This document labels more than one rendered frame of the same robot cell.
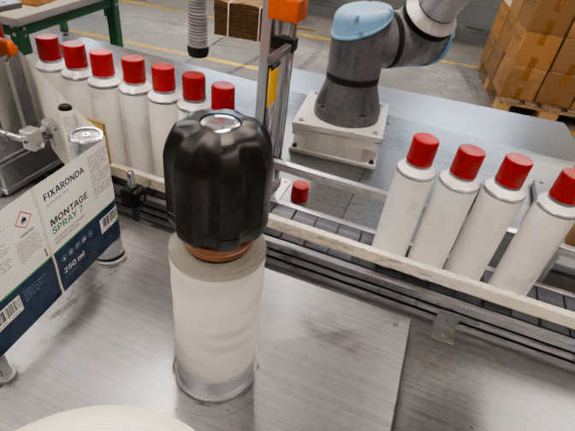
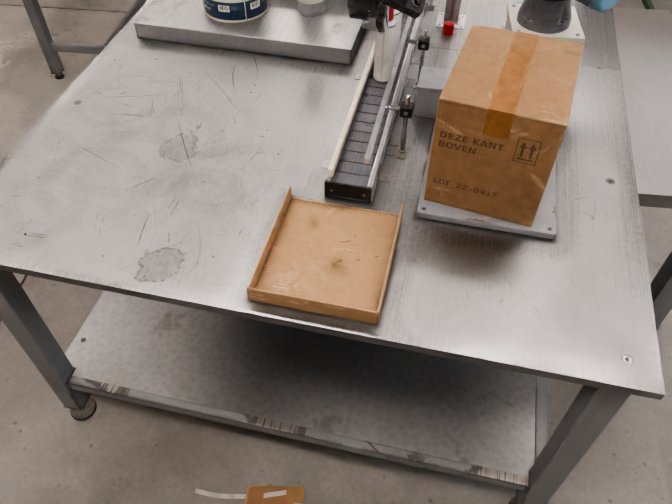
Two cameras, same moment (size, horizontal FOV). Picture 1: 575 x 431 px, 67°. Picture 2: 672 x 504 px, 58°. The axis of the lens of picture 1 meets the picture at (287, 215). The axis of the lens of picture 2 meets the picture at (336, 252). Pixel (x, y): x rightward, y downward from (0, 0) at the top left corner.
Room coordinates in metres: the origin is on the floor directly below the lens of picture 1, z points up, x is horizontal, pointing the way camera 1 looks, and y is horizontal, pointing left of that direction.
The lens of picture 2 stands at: (0.26, -1.74, 1.80)
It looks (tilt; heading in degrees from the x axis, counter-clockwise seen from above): 49 degrees down; 87
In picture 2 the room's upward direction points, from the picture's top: straight up
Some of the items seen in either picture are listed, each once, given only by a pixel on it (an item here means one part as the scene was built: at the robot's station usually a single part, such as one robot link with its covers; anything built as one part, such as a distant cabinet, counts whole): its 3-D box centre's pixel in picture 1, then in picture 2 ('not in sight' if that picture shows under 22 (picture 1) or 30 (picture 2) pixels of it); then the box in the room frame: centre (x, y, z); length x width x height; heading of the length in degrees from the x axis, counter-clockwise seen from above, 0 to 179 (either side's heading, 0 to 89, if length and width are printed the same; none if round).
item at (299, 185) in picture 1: (299, 191); (448, 27); (0.69, -0.02, 0.85); 0.03 x 0.03 x 0.03
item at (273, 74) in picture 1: (272, 84); not in sight; (0.58, 0.05, 1.09); 0.03 x 0.01 x 0.06; 164
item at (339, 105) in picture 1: (349, 92); (547, 4); (0.95, -0.10, 0.96); 0.15 x 0.15 x 0.10
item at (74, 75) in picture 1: (85, 106); not in sight; (0.65, 0.36, 0.98); 0.05 x 0.05 x 0.20
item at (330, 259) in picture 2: not in sight; (329, 249); (0.29, -0.91, 0.85); 0.30 x 0.26 x 0.04; 74
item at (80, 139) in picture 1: (98, 200); not in sight; (0.42, 0.24, 0.97); 0.05 x 0.05 x 0.19
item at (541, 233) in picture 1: (536, 239); (385, 42); (0.46, -0.33, 0.98); 0.05 x 0.05 x 0.20
